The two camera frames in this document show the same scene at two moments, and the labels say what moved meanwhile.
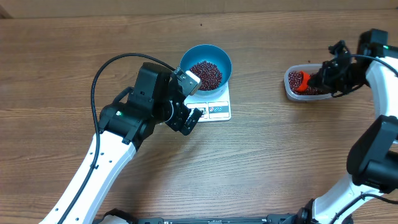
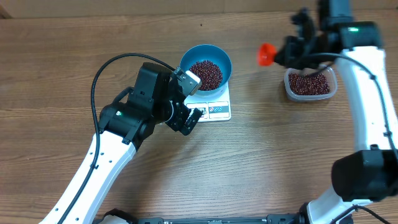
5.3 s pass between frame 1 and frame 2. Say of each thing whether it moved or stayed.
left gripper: stayed
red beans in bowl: stayed
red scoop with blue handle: moved
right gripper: moved
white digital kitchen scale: stayed
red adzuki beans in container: stayed
